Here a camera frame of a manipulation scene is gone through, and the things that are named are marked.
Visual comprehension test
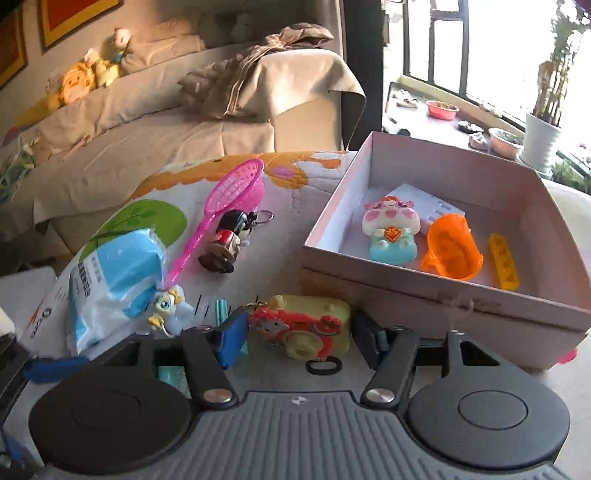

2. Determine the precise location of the yellow red toy camera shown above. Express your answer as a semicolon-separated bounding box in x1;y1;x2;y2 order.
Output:
249;295;352;376

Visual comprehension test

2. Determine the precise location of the blue white plastic bag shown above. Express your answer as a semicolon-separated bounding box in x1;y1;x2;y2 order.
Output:
27;227;167;358

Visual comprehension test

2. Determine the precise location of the orange plastic toy bowl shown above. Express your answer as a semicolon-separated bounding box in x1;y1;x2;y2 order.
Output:
421;214;484;281

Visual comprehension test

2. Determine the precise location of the pink pig toy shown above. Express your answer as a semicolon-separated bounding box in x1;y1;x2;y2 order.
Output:
362;196;421;265

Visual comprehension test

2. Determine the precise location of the black haired doll keychain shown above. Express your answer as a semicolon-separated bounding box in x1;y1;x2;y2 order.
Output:
198;209;274;274

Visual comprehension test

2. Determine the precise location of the yellow toy brick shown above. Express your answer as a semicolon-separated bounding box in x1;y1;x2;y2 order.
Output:
488;233;521;291

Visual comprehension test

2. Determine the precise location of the white plastic toy panel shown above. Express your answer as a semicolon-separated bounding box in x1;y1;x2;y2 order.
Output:
388;184;466;224

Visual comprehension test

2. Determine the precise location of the pink toy net scoop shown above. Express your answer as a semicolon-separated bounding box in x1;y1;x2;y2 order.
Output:
164;158;264;287

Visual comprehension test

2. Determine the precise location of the small blonde doll figure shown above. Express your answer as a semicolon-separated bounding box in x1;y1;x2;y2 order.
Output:
147;285;194;338

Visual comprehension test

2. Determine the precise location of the pink cardboard box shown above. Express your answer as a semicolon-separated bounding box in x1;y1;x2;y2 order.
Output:
301;132;590;370

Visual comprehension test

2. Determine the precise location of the colourful ruler play mat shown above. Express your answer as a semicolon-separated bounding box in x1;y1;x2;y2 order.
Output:
0;149;591;480

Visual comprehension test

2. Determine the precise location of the beige sofa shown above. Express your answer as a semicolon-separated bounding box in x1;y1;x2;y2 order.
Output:
1;46;366;258

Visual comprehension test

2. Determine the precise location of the round planter dish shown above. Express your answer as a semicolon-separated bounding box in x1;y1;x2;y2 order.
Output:
489;127;524;160

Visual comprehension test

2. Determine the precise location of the red plastic basin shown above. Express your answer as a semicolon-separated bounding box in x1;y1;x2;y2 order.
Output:
426;100;460;121

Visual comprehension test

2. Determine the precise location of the brown jacket on sofa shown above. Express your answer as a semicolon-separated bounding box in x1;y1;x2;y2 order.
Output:
177;22;334;120

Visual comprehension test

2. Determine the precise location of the white pot bamboo plant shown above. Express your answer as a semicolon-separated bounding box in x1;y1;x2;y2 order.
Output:
520;1;590;178

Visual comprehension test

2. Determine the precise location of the yellow duck plush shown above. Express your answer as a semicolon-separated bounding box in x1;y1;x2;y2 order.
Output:
15;62;95;128

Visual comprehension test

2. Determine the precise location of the beige pillow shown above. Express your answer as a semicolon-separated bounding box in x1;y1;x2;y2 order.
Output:
121;18;206;74

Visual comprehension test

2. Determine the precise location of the small plush doll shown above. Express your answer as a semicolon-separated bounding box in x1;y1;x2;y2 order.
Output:
94;28;131;87

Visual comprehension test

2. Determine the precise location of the red framed picture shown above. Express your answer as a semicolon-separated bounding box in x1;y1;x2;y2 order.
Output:
37;0;124;51

